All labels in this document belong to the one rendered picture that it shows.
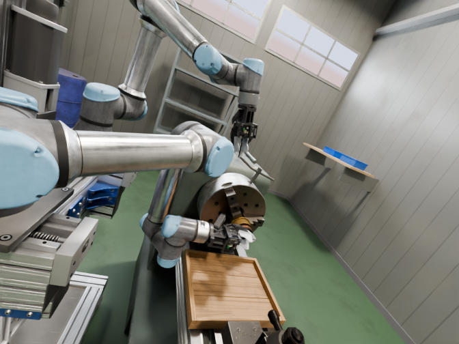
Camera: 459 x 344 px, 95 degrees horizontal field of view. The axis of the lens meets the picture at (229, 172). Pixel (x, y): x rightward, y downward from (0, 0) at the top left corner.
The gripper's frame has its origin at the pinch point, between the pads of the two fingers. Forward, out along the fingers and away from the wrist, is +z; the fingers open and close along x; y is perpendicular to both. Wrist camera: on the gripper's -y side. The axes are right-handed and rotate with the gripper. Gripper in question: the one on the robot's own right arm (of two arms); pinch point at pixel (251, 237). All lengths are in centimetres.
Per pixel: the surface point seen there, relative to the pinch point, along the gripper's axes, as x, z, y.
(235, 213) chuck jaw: 4.5, -7.3, -8.1
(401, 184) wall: 36, 263, -125
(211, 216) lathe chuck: -3.6, -13.8, -14.7
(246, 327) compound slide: -6.2, -10.6, 30.7
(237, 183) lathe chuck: 14.7, -8.4, -16.1
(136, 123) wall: -60, -84, -370
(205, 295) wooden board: -20.0, -14.0, 11.1
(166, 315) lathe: -54, -19, -5
